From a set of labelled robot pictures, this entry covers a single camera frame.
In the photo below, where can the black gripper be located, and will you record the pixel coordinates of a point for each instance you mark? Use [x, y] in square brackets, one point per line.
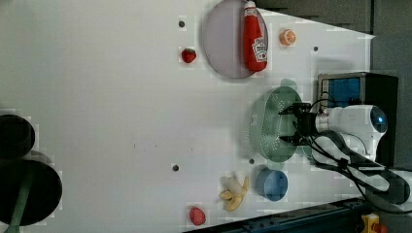
[305, 125]

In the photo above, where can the green plastic strainer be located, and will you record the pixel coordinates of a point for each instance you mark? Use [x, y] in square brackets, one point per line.
[267, 126]

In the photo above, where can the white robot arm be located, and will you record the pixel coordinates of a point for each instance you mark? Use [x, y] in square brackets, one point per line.
[345, 140]

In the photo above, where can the blue plastic cup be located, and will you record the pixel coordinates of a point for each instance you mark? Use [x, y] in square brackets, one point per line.
[272, 184]

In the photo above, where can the black toaster oven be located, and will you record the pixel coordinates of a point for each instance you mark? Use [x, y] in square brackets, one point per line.
[364, 88]

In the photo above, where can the red ketchup bottle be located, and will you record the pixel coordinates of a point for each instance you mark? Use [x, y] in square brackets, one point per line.
[254, 47]

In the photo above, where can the orange half toy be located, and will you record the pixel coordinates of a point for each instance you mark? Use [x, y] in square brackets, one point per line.
[287, 37]

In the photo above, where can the peeled toy banana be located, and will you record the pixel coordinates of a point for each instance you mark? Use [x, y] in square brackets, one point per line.
[234, 192]

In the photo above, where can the lilac round plate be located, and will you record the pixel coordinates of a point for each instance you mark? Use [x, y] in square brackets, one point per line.
[223, 38]

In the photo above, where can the red toy strawberry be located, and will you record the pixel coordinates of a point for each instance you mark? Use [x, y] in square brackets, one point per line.
[188, 55]

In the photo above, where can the yellow clamp block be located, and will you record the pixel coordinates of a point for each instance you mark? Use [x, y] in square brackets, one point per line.
[372, 224]

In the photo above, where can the pink toy strawberry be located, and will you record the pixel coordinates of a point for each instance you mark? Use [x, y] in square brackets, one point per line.
[197, 216]

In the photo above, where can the black round base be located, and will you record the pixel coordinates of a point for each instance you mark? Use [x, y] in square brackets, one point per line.
[44, 196]

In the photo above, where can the black round weight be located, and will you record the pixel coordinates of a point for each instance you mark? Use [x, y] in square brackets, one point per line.
[17, 137]

